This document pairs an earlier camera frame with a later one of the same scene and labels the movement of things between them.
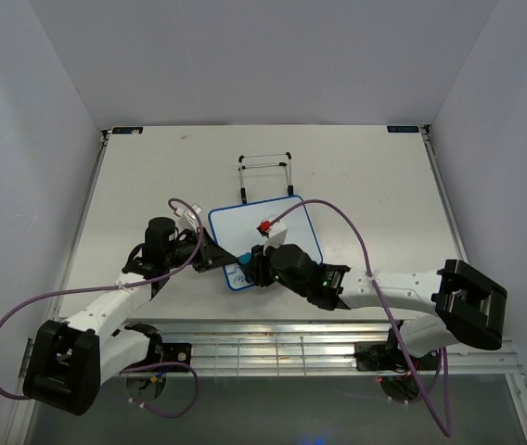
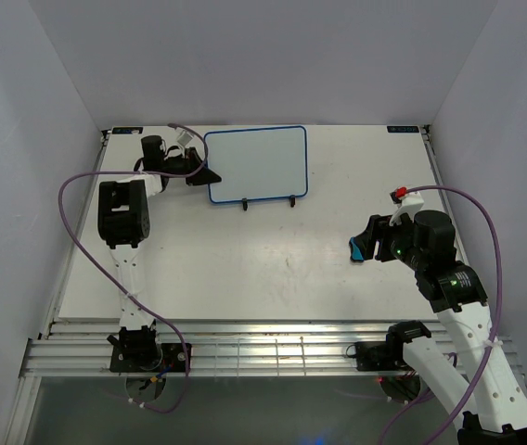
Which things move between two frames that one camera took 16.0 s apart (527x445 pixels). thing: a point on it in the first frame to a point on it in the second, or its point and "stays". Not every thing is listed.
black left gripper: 211,254 to 204,176
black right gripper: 257,273 to 379,228
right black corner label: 403,129 stays
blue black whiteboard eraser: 245,259 to 355,252
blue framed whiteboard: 236,229 to 258,163
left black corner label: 127,130 stays
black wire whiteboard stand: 265,160 to 292,199
